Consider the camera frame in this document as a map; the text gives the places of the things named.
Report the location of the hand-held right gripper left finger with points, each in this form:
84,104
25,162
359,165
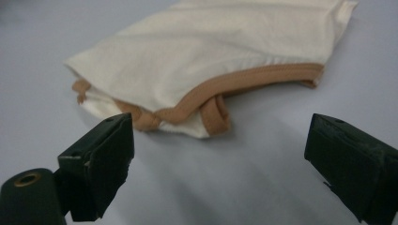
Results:
100,162

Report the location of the cream baby bodysuit brown trim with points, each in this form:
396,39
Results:
203,56

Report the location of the light blue table mat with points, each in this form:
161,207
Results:
266,162

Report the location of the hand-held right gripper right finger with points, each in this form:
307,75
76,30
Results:
353,162

